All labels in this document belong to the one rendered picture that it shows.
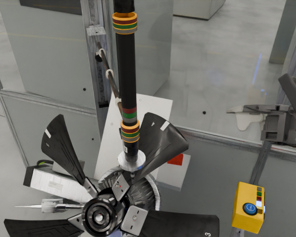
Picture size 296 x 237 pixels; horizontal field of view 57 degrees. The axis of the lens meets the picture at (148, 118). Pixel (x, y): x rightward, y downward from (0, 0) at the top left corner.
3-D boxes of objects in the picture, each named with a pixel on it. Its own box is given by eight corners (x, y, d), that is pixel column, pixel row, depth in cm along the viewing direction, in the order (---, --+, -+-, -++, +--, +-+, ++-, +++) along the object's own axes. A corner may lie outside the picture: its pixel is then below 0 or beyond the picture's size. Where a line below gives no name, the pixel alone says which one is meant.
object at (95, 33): (88, 44, 118) (85, 25, 113) (104, 43, 120) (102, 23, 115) (90, 54, 111) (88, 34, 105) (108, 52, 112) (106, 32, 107)
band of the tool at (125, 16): (111, 28, 51) (110, 12, 49) (134, 26, 52) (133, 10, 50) (115, 36, 48) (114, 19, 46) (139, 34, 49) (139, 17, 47)
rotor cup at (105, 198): (90, 222, 96) (71, 234, 83) (99, 181, 96) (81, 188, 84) (128, 235, 92) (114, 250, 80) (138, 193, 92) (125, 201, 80)
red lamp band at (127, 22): (110, 18, 50) (110, 13, 49) (134, 16, 51) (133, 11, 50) (114, 25, 46) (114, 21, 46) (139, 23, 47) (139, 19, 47)
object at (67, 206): (99, 209, 98) (17, 208, 107) (99, 202, 99) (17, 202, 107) (97, 210, 96) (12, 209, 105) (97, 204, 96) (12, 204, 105)
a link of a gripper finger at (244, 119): (220, 128, 66) (260, 132, 60) (223, 104, 66) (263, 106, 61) (224, 130, 68) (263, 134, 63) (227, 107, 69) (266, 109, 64)
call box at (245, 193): (234, 196, 119) (238, 180, 113) (258, 202, 116) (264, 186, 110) (230, 228, 107) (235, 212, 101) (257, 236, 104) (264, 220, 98)
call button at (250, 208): (244, 204, 104) (245, 201, 103) (255, 207, 103) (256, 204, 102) (244, 212, 101) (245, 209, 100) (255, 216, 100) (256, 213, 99)
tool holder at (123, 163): (114, 149, 74) (111, 120, 68) (139, 144, 75) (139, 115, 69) (120, 174, 67) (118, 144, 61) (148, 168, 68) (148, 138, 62)
